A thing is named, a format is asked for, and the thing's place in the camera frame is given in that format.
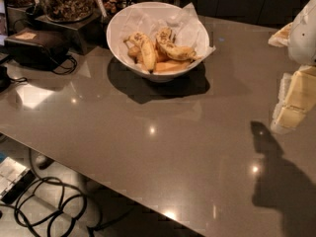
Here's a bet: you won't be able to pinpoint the screen at left edge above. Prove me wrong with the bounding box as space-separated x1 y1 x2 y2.
0 0 8 45

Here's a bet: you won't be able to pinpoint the yellow banana middle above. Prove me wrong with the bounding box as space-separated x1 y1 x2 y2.
127 45 169 63

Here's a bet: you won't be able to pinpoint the yellow banana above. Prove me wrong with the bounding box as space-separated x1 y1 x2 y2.
154 60 191 73
127 45 169 63

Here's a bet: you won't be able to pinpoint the white device on floor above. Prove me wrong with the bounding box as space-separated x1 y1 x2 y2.
0 154 36 204

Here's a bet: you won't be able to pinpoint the glass jar of nuts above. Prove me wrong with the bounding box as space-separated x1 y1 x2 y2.
40 0 94 23

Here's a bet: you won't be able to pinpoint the black cables on floor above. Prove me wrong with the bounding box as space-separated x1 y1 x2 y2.
0 148 110 237

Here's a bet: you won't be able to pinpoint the black cable on table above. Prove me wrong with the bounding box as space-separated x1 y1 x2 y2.
48 53 79 76

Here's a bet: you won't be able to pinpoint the white paper bowl liner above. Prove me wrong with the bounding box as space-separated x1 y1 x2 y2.
107 2 214 62

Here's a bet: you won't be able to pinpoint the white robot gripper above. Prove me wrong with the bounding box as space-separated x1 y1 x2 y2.
268 0 316 134

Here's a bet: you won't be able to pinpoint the black box with label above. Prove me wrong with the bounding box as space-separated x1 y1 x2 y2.
4 28 69 71

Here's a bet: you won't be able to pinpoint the dark metal jar stand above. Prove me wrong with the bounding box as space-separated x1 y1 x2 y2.
36 10 105 55

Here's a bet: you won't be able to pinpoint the white ceramic bowl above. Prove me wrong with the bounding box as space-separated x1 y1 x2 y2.
106 1 211 84

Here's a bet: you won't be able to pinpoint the spotted banana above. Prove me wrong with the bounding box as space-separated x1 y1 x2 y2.
155 27 199 61
124 32 156 72

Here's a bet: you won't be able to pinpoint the yellow banana front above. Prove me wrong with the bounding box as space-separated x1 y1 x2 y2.
154 60 191 73

